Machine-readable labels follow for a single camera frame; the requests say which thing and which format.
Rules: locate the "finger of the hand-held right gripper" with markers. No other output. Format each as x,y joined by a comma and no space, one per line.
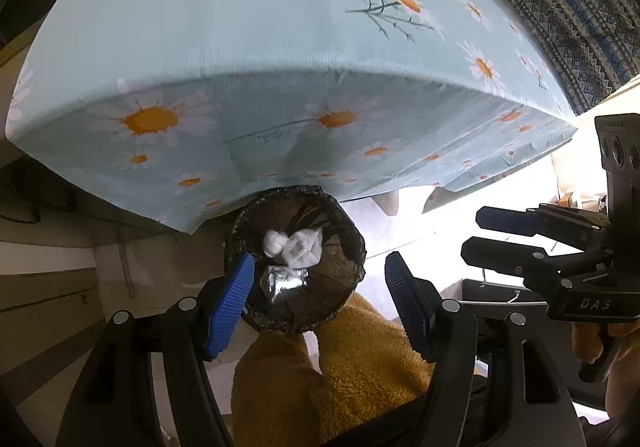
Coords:
505,222
500,257

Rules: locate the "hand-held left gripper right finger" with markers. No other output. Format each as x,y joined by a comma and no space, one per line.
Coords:
405,307

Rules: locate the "large white crumpled tissue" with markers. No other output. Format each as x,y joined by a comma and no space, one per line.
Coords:
305,249

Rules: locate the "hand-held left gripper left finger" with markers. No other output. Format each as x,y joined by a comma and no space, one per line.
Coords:
232,302

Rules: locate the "person's right hand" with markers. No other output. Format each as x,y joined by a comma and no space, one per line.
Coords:
585,342

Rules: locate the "trash bin with black bag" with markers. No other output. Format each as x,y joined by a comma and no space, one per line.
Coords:
330,282

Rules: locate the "beige cabinet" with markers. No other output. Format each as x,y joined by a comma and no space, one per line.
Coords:
50,287

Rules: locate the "small white tissue ball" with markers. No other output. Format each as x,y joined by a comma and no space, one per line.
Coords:
275,243

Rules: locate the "daisy print blue tablecloth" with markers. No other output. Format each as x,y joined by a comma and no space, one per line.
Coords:
250,27

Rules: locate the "crumpled silver foil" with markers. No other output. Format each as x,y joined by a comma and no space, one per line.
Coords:
282,282

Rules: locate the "person's right forearm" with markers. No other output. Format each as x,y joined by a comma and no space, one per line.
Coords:
625,387

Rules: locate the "blue patterned woven cloth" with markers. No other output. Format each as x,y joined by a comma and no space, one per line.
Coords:
575,2

